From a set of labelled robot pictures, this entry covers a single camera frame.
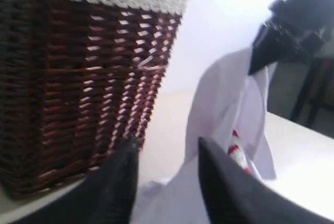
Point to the white t-shirt red lettering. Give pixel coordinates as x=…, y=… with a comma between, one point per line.
x=227, y=100

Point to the dark red wicker basket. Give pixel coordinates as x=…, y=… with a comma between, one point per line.
x=76, y=80

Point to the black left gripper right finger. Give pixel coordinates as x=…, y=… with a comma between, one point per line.
x=231, y=195

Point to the dark wooden chair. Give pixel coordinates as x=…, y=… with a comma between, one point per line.
x=316, y=92

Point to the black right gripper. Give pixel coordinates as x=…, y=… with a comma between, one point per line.
x=299, y=34

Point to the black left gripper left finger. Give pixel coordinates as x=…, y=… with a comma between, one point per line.
x=106, y=195

